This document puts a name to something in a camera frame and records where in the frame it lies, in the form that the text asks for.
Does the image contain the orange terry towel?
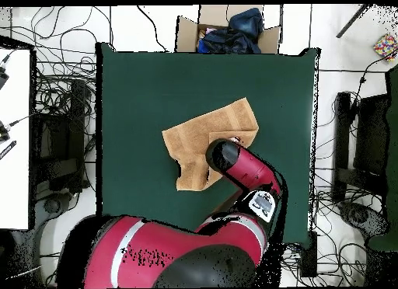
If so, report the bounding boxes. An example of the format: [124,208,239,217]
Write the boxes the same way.
[161,96,260,192]

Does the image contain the tangled black cables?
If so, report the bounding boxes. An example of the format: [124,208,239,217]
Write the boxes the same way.
[0,5,114,122]
[315,49,398,215]

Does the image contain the tangled coloured cables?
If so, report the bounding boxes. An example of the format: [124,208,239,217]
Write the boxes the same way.
[281,242,368,288]

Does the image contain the brown cardboard box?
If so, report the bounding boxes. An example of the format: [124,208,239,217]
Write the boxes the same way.
[175,4,281,54]

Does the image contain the white desk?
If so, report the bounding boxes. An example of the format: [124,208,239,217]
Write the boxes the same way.
[0,47,32,231]

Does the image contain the long black cable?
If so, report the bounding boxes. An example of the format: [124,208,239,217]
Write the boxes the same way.
[136,5,169,53]

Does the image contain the dark metal bar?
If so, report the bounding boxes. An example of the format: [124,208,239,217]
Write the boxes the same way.
[335,4,372,39]

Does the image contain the black equipment stand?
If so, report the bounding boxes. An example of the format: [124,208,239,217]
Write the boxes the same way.
[30,78,91,197]
[332,91,393,203]

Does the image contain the dark green table cloth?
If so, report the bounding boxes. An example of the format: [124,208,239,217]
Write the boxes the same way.
[95,41,321,249]

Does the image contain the green covered side table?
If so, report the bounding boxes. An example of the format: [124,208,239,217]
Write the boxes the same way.
[368,64,398,252]

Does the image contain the multicoloured patterned bundle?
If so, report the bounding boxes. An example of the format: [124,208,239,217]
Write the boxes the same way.
[372,33,398,62]

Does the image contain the dark blue clothing pile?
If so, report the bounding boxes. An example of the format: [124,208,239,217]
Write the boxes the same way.
[196,7,264,54]

